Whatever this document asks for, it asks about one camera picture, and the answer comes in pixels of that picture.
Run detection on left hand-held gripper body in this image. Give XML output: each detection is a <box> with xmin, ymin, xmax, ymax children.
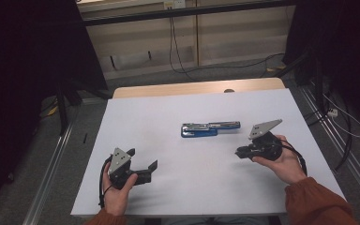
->
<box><xmin>108</xmin><ymin>147</ymin><xmax>153</xmax><ymax>190</ymax></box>

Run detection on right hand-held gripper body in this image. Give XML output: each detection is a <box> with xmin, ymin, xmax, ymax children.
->
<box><xmin>248</xmin><ymin>118</ymin><xmax>284</xmax><ymax>162</ymax></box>

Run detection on blue stapler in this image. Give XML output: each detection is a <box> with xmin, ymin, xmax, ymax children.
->
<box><xmin>180</xmin><ymin>120</ymin><xmax>242</xmax><ymax>139</ymax></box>

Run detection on person's right hand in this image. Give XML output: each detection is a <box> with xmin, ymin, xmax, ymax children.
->
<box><xmin>252</xmin><ymin>134</ymin><xmax>308</xmax><ymax>186</ymax></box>

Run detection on person's left hand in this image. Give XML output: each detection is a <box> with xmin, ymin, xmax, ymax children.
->
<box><xmin>102</xmin><ymin>163</ymin><xmax>139</xmax><ymax>217</ymax></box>

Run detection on white table sheet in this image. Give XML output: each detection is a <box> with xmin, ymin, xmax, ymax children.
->
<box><xmin>70</xmin><ymin>88</ymin><xmax>353</xmax><ymax>218</ymax></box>

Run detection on person's grey trousers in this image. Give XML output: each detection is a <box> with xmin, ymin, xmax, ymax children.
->
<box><xmin>162</xmin><ymin>216</ymin><xmax>271</xmax><ymax>225</ymax></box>

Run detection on black metal stand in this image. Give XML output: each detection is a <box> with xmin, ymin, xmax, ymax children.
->
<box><xmin>55</xmin><ymin>80</ymin><xmax>112</xmax><ymax>136</ymax></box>
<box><xmin>275</xmin><ymin>50</ymin><xmax>330</xmax><ymax>127</ymax></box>

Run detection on black curtain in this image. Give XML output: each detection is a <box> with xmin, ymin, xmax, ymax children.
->
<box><xmin>0</xmin><ymin>0</ymin><xmax>109</xmax><ymax>217</ymax></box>
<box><xmin>283</xmin><ymin>0</ymin><xmax>360</xmax><ymax>134</ymax></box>

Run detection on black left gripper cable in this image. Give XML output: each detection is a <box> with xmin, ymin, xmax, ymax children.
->
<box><xmin>97</xmin><ymin>155</ymin><xmax>113</xmax><ymax>209</ymax></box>

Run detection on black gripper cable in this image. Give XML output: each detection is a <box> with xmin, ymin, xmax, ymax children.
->
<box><xmin>97</xmin><ymin>155</ymin><xmax>113</xmax><ymax>209</ymax></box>
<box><xmin>280</xmin><ymin>140</ymin><xmax>309</xmax><ymax>176</ymax></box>

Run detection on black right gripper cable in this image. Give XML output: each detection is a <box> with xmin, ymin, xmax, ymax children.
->
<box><xmin>280</xmin><ymin>140</ymin><xmax>309</xmax><ymax>176</ymax></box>

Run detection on aluminium floor rail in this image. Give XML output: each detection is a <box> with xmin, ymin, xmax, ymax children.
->
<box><xmin>22</xmin><ymin>124</ymin><xmax>76</xmax><ymax>225</ymax></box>
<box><xmin>299</xmin><ymin>84</ymin><xmax>360</xmax><ymax>205</ymax></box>

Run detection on black floor cable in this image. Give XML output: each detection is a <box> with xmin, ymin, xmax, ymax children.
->
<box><xmin>333</xmin><ymin>102</ymin><xmax>354</xmax><ymax>173</ymax></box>

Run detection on black socket cable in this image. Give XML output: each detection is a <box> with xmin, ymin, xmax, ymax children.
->
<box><xmin>168</xmin><ymin>8</ymin><xmax>199</xmax><ymax>83</ymax></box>
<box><xmin>170</xmin><ymin>8</ymin><xmax>286</xmax><ymax>77</ymax></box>

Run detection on white cable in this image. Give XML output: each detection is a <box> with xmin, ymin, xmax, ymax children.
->
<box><xmin>322</xmin><ymin>93</ymin><xmax>360</xmax><ymax>140</ymax></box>

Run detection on black horizontal rail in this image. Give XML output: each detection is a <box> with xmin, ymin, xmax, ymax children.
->
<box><xmin>81</xmin><ymin>0</ymin><xmax>296</xmax><ymax>27</ymax></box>

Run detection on white wall socket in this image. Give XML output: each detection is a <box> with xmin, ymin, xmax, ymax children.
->
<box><xmin>163</xmin><ymin>0</ymin><xmax>188</xmax><ymax>10</ymax></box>

